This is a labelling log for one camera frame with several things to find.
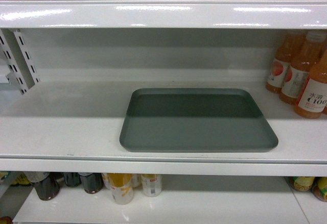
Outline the grey rectangular serving tray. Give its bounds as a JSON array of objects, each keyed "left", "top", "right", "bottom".
[{"left": 120, "top": 88, "right": 278, "bottom": 153}]

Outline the white label drink bottle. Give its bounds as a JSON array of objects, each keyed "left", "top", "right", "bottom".
[{"left": 141, "top": 174, "right": 162, "bottom": 197}]

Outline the white yellow drink bottle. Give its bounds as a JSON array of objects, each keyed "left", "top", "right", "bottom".
[{"left": 108, "top": 173, "right": 133, "bottom": 205}]

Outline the white metal shelf unit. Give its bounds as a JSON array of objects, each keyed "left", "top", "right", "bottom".
[{"left": 1, "top": 0, "right": 326, "bottom": 223}]

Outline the dark tea bottle right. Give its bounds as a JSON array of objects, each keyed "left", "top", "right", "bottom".
[{"left": 78, "top": 172, "right": 103, "bottom": 194}]

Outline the dark tea bottle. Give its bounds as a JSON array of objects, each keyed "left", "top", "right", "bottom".
[
  {"left": 78, "top": 172, "right": 103, "bottom": 194},
  {"left": 24, "top": 171, "right": 60, "bottom": 201}
]

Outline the orange juice bottle back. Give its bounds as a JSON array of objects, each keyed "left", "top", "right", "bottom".
[{"left": 266, "top": 30, "right": 305, "bottom": 93}]

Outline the orange juice bottle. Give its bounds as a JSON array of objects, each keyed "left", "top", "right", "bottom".
[
  {"left": 266, "top": 30, "right": 305, "bottom": 93},
  {"left": 294, "top": 51, "right": 326, "bottom": 119},
  {"left": 279, "top": 30, "right": 326, "bottom": 105}
]

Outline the orange juice bottle middle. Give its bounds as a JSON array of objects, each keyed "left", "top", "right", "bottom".
[{"left": 279, "top": 30, "right": 326, "bottom": 105}]

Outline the dark tea bottle left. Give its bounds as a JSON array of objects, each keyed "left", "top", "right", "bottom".
[{"left": 24, "top": 171, "right": 60, "bottom": 201}]

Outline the orange juice bottle front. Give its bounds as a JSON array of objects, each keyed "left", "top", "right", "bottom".
[{"left": 294, "top": 51, "right": 326, "bottom": 119}]

